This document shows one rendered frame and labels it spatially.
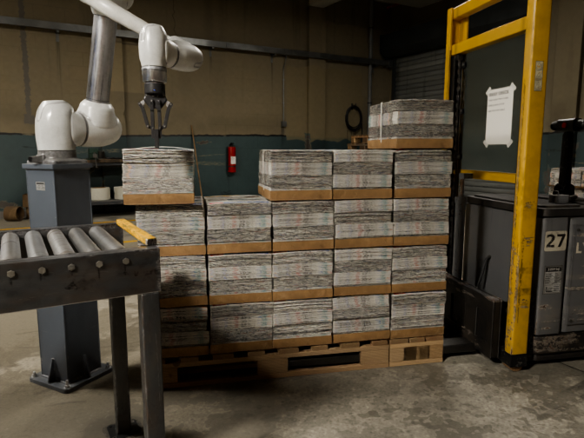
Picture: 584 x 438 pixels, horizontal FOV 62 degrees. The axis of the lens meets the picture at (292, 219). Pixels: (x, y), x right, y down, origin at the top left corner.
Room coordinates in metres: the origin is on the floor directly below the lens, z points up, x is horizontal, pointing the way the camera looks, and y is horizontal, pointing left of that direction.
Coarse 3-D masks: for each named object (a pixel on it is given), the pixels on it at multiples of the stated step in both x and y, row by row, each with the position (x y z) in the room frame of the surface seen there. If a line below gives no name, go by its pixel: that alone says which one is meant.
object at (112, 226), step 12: (36, 228) 1.62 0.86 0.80; (48, 228) 1.62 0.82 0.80; (60, 228) 1.62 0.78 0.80; (84, 228) 1.65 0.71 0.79; (108, 228) 1.69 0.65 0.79; (120, 228) 1.71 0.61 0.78; (0, 240) 1.53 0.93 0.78; (24, 240) 1.56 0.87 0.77; (120, 240) 1.71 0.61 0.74; (24, 252) 1.56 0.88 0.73; (48, 252) 1.59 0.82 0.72
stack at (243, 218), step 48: (192, 240) 2.07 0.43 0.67; (240, 240) 2.12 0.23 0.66; (288, 240) 2.17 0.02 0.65; (192, 288) 2.07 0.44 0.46; (240, 288) 2.12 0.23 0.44; (288, 288) 2.17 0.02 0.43; (192, 336) 2.07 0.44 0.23; (240, 336) 2.11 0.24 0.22; (288, 336) 2.16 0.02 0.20; (192, 384) 2.07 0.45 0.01
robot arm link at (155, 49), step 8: (152, 24) 1.84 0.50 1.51; (144, 32) 1.83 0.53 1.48; (152, 32) 1.83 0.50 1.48; (160, 32) 1.84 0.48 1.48; (144, 40) 1.83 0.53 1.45; (152, 40) 1.82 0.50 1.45; (160, 40) 1.84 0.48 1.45; (168, 40) 1.87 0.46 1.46; (144, 48) 1.83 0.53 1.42; (152, 48) 1.82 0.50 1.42; (160, 48) 1.84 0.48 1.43; (168, 48) 1.86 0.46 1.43; (176, 48) 1.91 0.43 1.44; (144, 56) 1.83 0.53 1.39; (152, 56) 1.82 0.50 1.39; (160, 56) 1.84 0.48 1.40; (168, 56) 1.87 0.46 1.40; (176, 56) 1.91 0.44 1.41; (144, 64) 1.84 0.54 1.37; (152, 64) 1.83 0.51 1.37; (160, 64) 1.84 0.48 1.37; (168, 64) 1.89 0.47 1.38
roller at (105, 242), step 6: (90, 228) 1.66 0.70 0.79; (96, 228) 1.62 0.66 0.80; (102, 228) 1.64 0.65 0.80; (90, 234) 1.61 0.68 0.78; (96, 234) 1.54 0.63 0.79; (102, 234) 1.51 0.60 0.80; (108, 234) 1.51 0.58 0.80; (96, 240) 1.50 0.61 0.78; (102, 240) 1.44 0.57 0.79; (108, 240) 1.41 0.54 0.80; (114, 240) 1.40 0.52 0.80; (102, 246) 1.41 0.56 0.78; (108, 246) 1.35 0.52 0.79; (114, 246) 1.32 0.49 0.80; (120, 246) 1.31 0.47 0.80
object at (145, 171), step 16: (128, 160) 1.98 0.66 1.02; (144, 160) 2.00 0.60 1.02; (160, 160) 2.01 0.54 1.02; (176, 160) 2.02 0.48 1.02; (192, 160) 2.03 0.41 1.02; (128, 176) 1.99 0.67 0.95; (144, 176) 2.00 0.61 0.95; (160, 176) 2.02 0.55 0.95; (176, 176) 2.03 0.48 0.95; (192, 176) 2.04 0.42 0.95; (128, 192) 1.98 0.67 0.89; (144, 192) 2.00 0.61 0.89; (160, 192) 2.01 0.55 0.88; (176, 192) 2.02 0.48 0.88; (192, 192) 2.03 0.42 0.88
